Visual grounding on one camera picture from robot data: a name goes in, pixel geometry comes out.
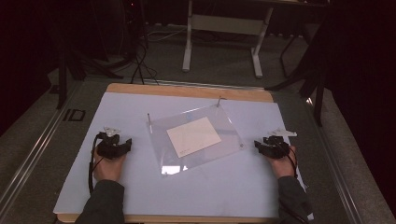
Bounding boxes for white metal stand frame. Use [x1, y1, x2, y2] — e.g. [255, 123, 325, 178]
[181, 0, 276, 79]

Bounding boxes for black metal stand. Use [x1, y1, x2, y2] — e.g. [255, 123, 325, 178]
[264, 18, 329, 128]
[55, 46, 125, 110]

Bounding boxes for clear plastic bag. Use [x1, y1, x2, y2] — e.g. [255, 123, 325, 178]
[146, 104, 248, 177]

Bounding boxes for white floor cable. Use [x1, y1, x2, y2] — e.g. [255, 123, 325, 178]
[146, 23, 189, 43]

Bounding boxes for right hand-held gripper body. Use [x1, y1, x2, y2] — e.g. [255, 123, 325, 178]
[262, 127, 298, 160]

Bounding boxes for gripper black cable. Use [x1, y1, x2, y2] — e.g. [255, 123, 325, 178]
[279, 143, 299, 179]
[87, 135, 101, 196]

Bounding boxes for black floor cables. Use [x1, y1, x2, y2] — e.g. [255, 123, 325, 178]
[130, 36, 161, 86]

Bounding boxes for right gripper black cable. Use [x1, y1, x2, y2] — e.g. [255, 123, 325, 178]
[279, 143, 299, 179]

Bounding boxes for metal floor rail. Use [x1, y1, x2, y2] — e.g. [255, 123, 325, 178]
[305, 96, 364, 224]
[0, 79, 86, 216]

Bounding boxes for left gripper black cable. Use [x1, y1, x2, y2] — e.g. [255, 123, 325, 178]
[87, 135, 101, 196]

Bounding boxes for person's left hand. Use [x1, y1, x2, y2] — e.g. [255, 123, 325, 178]
[92, 148, 127, 183]

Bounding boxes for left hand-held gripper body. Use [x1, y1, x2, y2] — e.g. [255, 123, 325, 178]
[96, 125, 127, 161]

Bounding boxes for beige paper card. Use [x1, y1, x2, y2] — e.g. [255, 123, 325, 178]
[165, 116, 223, 159]

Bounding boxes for white table mat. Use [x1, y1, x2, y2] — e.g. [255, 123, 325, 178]
[52, 91, 308, 219]

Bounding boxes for person's right hand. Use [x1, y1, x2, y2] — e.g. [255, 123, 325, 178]
[267, 145, 299, 179]

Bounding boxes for wooden table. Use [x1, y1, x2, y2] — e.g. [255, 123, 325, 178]
[55, 82, 314, 224]

